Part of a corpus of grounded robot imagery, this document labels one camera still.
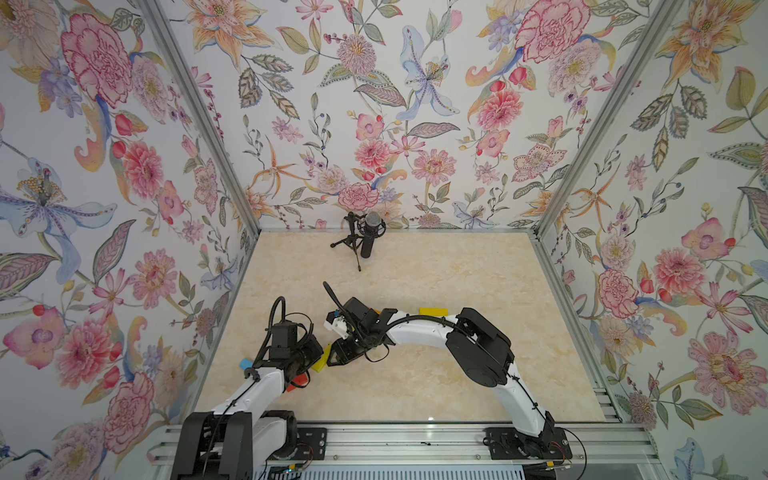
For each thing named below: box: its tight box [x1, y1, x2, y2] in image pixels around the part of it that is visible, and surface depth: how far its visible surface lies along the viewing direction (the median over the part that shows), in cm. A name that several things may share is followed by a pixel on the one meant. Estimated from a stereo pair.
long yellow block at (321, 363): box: [312, 343, 332, 373], surface depth 87 cm
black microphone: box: [357, 211, 386, 259], surface depth 100 cm
